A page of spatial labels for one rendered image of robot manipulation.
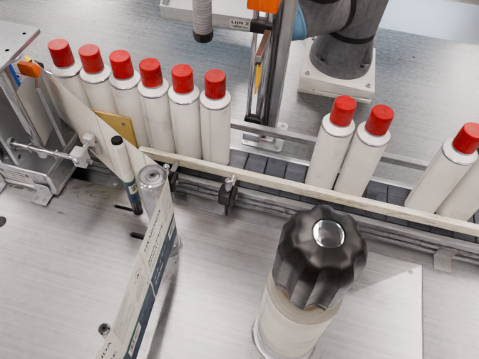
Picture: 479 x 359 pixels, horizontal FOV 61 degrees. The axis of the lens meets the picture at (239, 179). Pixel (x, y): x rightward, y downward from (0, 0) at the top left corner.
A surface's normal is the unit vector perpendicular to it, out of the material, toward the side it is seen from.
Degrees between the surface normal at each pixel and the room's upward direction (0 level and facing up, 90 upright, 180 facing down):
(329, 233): 0
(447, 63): 0
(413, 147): 0
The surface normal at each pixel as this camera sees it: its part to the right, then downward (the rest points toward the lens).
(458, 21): 0.04, -0.60
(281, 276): -0.46, 0.70
